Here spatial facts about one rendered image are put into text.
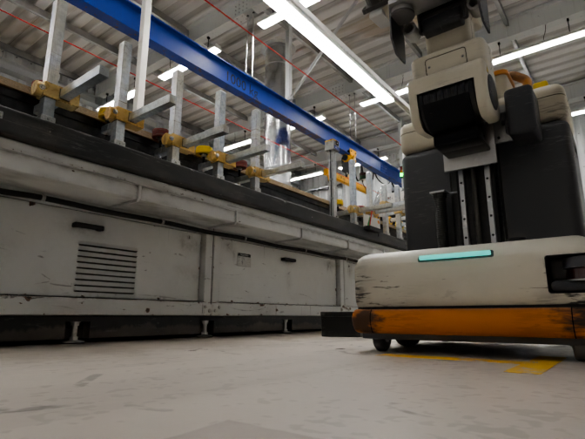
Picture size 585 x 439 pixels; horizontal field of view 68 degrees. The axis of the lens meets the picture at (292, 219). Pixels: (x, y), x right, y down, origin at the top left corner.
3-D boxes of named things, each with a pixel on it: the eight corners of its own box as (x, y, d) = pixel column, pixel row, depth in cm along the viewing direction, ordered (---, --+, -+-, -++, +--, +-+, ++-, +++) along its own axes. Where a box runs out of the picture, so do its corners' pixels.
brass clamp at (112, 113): (144, 128, 166) (145, 116, 167) (111, 116, 156) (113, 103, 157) (135, 132, 170) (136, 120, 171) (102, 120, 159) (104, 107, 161)
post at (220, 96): (222, 187, 197) (225, 91, 208) (217, 185, 195) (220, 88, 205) (217, 189, 199) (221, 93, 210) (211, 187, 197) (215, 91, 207)
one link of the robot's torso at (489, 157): (450, 177, 146) (444, 109, 152) (546, 158, 129) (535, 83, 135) (420, 153, 125) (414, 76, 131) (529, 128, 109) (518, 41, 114)
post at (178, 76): (178, 177, 178) (184, 70, 188) (171, 174, 175) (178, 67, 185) (172, 178, 180) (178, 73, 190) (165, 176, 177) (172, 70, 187)
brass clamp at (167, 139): (195, 152, 185) (196, 141, 186) (169, 142, 175) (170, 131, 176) (185, 155, 189) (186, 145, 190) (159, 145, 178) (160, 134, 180)
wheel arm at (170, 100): (177, 107, 150) (178, 96, 151) (169, 103, 147) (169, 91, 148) (108, 138, 176) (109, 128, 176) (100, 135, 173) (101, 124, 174)
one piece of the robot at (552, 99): (433, 297, 172) (419, 104, 190) (600, 293, 139) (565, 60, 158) (397, 293, 146) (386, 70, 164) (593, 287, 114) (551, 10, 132)
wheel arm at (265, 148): (270, 153, 188) (271, 144, 189) (265, 151, 186) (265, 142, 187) (203, 173, 214) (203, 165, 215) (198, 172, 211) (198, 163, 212)
